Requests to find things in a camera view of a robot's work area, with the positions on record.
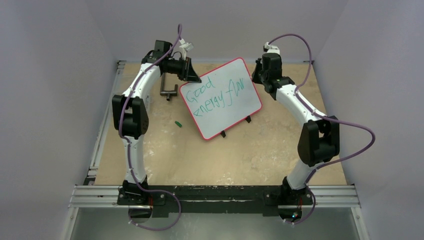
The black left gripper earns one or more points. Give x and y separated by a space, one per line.
188 73

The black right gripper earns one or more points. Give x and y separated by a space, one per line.
257 75

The pink framed whiteboard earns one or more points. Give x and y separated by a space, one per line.
225 97

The green marker cap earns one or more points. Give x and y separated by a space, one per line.
178 124

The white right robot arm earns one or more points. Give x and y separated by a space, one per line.
319 139

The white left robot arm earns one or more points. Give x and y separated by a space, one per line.
130 110

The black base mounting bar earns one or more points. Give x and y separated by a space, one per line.
219 199

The dark metal pipe bracket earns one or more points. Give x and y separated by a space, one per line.
167 93

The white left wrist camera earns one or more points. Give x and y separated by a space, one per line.
184 47

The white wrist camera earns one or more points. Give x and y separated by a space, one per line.
184 47
269 48

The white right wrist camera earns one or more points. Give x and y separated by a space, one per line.
269 48

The aluminium frame rail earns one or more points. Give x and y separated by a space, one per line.
226 144

